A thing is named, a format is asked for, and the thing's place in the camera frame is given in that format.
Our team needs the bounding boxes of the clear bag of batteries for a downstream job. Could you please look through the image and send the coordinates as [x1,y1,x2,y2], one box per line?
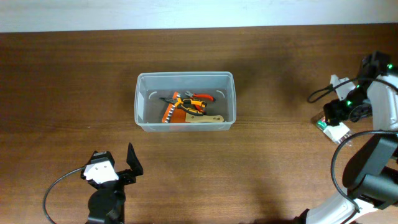
[311,112,353,145]

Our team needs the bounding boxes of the clear plastic container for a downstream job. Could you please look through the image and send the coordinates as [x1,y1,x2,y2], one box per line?
[134,72,236,132]

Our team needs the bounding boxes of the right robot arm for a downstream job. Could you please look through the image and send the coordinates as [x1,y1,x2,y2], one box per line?
[294,51,397,224]

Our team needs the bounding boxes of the orange scraper wooden handle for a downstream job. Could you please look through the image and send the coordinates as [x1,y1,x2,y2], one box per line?
[170,109,224,123]

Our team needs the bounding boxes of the small red-handled cutters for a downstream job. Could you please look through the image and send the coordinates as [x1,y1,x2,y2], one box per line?
[185,91,216,102]

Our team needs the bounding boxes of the orange black long-nose pliers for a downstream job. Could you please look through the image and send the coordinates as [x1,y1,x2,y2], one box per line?
[160,98,207,116]

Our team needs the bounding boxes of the white camera box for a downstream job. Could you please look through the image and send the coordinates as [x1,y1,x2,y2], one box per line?
[330,75,356,101]
[83,160,119,184]

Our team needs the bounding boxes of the left black cable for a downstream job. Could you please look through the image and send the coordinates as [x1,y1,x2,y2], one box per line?
[42,166,86,224]

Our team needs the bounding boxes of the left white camera box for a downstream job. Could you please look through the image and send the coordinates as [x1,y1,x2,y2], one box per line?
[83,160,119,184]

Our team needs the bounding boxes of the orange bit holder strip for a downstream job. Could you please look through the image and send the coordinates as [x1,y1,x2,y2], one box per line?
[162,91,180,123]

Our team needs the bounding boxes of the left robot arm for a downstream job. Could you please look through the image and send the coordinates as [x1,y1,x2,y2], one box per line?
[81,144,144,224]

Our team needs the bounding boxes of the right black cable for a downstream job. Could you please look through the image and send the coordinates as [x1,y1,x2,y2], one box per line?
[307,77,398,224]

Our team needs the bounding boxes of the right white camera box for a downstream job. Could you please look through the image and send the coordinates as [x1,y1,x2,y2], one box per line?
[330,75,356,101]

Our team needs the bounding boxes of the black cable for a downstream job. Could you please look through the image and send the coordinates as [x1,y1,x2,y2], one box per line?
[42,166,86,224]
[307,77,398,224]

